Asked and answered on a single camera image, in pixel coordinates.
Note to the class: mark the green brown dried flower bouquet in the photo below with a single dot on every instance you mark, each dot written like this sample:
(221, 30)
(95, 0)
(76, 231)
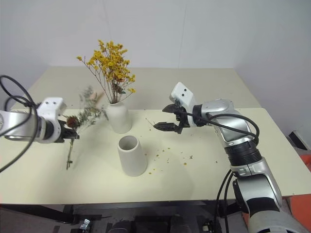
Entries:
(72, 121)

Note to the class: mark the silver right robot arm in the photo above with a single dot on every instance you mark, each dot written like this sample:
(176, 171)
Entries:
(243, 131)

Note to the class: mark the small dried twig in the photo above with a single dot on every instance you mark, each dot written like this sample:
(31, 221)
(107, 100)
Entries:
(149, 122)

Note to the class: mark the small metal clamp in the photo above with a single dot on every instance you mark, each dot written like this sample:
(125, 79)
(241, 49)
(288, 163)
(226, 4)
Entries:
(85, 223)

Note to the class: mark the dark rounded shape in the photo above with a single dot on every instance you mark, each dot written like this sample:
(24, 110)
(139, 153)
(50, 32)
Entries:
(121, 227)

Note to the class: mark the orange object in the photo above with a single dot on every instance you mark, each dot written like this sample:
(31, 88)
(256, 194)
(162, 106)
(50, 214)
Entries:
(305, 170)

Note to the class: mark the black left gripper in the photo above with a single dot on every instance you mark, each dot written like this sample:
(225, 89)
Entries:
(63, 132)

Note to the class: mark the yellow dried flower bouquet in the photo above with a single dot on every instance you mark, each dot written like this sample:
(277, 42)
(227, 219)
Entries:
(110, 60)

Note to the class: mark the black table frame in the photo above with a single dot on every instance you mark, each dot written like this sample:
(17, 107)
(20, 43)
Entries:
(121, 206)

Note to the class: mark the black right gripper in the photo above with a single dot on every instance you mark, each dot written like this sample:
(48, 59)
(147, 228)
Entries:
(182, 121)

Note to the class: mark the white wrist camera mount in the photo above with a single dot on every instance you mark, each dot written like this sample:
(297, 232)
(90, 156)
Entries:
(182, 93)
(51, 104)

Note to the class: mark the white tall tapered vase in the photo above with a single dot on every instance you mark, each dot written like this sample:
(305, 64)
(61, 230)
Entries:
(133, 162)

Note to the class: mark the white round narrow-neck vase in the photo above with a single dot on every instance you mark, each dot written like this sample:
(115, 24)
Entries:
(119, 119)

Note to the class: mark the black box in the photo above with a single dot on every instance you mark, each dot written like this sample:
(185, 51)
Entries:
(297, 139)

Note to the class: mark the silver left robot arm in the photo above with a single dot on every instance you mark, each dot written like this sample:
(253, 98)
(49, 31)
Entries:
(19, 126)

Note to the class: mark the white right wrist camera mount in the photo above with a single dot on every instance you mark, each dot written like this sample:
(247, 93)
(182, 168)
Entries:
(182, 93)

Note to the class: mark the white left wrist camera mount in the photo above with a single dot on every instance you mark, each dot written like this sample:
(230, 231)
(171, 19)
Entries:
(51, 104)

